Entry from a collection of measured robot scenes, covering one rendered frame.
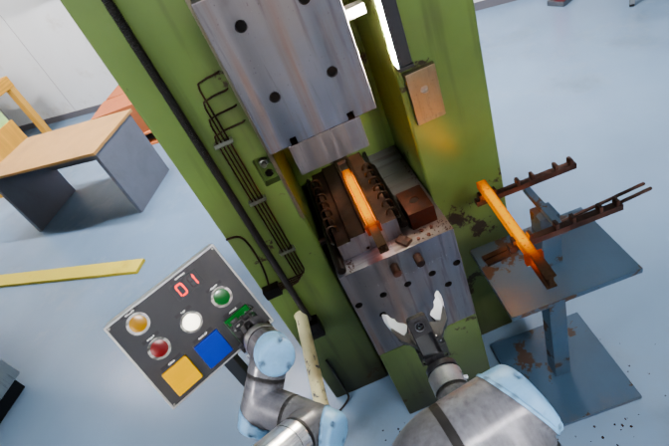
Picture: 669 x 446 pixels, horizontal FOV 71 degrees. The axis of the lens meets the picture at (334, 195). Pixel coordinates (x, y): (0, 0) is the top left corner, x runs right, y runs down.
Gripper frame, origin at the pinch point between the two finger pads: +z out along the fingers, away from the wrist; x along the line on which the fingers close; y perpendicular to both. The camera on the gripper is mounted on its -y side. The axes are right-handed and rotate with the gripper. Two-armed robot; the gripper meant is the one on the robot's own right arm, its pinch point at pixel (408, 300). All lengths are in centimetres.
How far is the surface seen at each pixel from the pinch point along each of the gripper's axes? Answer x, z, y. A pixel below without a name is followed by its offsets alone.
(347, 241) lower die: -8.7, 31.2, 2.0
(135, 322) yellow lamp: -66, 15, -17
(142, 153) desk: -149, 314, 69
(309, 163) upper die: -9.2, 30.7, -29.6
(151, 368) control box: -68, 8, -6
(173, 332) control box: -60, 14, -10
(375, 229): 0.4, 27.5, -1.2
